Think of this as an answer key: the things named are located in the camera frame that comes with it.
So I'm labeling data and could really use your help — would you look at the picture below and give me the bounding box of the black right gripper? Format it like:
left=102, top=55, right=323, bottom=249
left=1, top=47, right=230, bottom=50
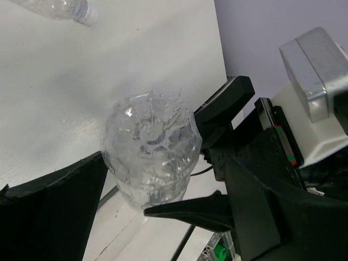
left=194, top=76, right=305, bottom=195

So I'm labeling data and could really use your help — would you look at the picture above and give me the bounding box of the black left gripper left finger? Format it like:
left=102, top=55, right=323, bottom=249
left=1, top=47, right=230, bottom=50
left=1, top=152, right=108, bottom=260

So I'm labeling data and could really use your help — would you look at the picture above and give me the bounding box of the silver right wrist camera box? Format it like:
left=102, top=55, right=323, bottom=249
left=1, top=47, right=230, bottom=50
left=279, top=27, right=347, bottom=123

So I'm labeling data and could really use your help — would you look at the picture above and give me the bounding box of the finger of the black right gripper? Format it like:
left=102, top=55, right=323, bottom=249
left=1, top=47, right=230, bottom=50
left=143, top=190, right=234, bottom=233

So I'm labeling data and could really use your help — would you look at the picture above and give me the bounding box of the clear ribbed bottle white cap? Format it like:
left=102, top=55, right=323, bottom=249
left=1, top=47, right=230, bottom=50
left=12, top=0, right=98, bottom=26

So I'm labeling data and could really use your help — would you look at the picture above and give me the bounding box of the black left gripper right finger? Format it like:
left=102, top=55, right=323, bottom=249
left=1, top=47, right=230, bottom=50
left=225, top=157, right=347, bottom=260

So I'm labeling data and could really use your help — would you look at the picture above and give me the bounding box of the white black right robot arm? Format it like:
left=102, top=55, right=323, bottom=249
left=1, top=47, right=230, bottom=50
left=144, top=76, right=347, bottom=237

